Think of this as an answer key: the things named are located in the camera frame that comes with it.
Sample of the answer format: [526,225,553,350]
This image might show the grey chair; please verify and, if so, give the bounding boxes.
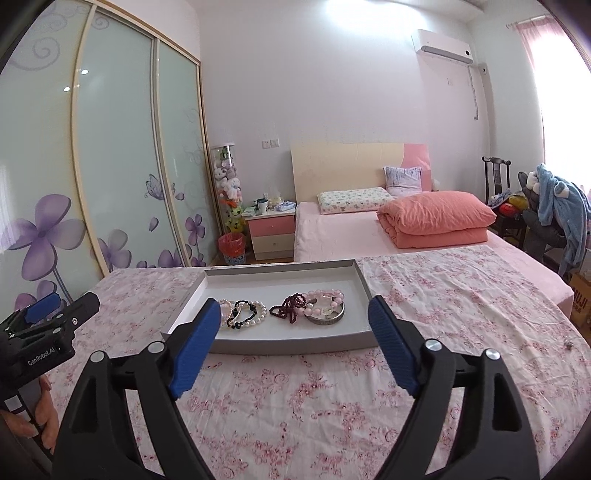
[517,171,573,264]

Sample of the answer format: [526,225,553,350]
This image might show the white air conditioner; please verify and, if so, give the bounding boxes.
[417,28,474,63]

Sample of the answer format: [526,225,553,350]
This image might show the person's left hand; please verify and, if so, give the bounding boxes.
[0,375,61,440]

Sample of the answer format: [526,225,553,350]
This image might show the red yellow plush toy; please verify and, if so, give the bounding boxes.
[492,191,529,217]

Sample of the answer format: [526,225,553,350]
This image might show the grey jewelry tray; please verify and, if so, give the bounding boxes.
[161,259,384,356]

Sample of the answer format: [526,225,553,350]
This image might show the pink and cream nightstand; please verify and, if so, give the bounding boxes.
[244,205,297,261]

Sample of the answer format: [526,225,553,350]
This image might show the grey metal cuff bangle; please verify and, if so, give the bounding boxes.
[305,302,346,328]

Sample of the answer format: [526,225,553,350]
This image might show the pink large bead bracelet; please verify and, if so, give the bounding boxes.
[295,288,346,319]

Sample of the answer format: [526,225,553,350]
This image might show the white pearl bracelet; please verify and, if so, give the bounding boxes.
[231,300,269,329]

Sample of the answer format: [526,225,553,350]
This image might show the folded salmon quilt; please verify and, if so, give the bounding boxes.
[376,190,497,250]

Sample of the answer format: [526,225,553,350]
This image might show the blue plush robe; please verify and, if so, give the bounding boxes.
[536,164,589,278]

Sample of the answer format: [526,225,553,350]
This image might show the pink small bead bracelet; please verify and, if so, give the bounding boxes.
[217,299,237,329]

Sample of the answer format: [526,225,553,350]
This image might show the pink floral bed sheet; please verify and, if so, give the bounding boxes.
[44,244,591,480]

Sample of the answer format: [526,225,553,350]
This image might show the cardboard box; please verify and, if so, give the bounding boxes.
[570,272,591,329]

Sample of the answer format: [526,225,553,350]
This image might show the flower print sliding wardrobe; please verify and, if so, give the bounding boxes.
[0,0,218,324]

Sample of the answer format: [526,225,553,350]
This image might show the cream and pink headboard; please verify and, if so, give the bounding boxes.
[290,142,435,204]

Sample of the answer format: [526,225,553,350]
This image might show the red waste bin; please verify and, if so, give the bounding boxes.
[218,232,246,265]

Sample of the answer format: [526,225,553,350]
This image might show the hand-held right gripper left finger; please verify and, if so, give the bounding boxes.
[51,298,221,480]

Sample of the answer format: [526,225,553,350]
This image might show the dark wooden chair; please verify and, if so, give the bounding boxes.
[481,156,525,250]

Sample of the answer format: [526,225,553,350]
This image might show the floral print pillow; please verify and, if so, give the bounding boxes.
[317,187,395,216]

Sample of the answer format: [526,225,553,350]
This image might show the small purple cushion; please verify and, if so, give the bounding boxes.
[383,166,423,197]

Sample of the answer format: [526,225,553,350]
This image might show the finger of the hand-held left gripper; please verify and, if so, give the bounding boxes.
[28,292,101,344]
[0,292,63,342]

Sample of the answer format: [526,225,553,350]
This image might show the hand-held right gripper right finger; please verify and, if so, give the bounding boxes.
[368,295,541,480]

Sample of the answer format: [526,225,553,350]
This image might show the clear tube of plush toys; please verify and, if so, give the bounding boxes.
[210,143,247,236]

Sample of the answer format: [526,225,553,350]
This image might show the black bead bracelet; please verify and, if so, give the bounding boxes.
[227,300,259,330]

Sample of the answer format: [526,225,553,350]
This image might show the pink curtain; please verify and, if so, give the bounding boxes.
[515,18,555,153]

